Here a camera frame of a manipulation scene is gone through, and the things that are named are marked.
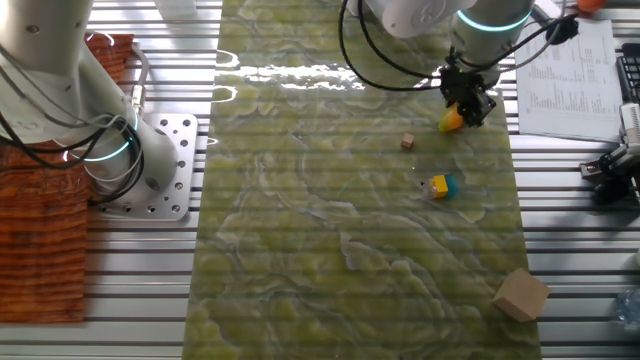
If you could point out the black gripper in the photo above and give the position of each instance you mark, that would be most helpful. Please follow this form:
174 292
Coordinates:
465 82

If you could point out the yellow toy mango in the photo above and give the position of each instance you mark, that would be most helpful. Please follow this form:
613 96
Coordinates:
450 121

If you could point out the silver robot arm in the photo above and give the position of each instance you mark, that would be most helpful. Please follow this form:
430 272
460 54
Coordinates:
50 75

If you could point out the small wooden cube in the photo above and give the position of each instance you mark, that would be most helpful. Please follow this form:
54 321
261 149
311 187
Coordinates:
407 140

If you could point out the yellow teal toy brick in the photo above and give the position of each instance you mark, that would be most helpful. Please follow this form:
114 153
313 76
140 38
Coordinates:
440 186

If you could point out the printed paper sheet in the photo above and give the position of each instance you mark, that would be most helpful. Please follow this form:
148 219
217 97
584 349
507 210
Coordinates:
570 90

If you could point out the orange round object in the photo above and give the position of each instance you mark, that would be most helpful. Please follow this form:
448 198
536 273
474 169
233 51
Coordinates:
591 4

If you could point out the large wooden cube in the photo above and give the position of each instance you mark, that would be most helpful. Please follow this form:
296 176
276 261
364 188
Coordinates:
521 295

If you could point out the green marble pattern mat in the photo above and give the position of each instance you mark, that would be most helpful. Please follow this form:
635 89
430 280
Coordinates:
300 225

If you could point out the clear plastic water bottle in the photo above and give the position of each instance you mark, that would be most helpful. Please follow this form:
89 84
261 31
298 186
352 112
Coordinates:
630 307

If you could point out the orange woven cloth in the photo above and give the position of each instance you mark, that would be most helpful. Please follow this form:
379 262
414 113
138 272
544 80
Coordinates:
40 240

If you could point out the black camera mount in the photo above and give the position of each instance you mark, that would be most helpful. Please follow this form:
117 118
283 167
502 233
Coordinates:
612 185

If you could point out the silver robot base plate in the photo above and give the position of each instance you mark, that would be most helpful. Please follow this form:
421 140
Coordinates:
177 150

